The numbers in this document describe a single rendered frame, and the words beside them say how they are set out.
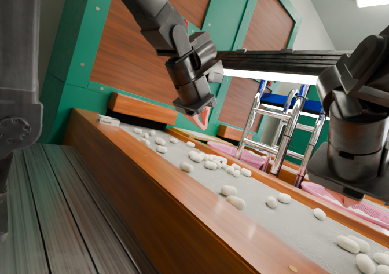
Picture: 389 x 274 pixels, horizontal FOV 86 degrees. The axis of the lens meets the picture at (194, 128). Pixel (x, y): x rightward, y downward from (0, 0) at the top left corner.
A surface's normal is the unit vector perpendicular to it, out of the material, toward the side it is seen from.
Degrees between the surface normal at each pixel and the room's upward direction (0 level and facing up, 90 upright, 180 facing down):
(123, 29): 90
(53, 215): 0
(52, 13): 90
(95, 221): 0
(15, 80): 77
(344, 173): 139
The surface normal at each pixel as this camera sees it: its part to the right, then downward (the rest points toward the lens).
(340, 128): -0.85, 0.50
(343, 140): -0.75, 0.58
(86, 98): 0.63, 0.26
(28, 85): 0.74, 0.06
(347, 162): -0.60, 0.64
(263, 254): 0.31, -0.95
